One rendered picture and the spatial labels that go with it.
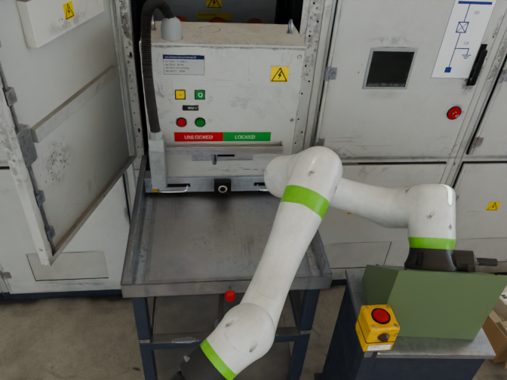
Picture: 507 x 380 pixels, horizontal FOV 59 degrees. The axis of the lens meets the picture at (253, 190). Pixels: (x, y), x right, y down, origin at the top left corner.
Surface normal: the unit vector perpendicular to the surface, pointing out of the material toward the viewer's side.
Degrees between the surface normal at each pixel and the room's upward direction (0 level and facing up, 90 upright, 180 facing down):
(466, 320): 90
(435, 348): 0
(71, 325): 0
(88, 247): 90
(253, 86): 90
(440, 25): 90
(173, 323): 0
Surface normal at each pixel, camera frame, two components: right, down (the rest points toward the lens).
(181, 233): 0.06, -0.80
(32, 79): 0.98, 0.17
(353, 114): 0.11, 0.60
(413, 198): -0.89, -0.13
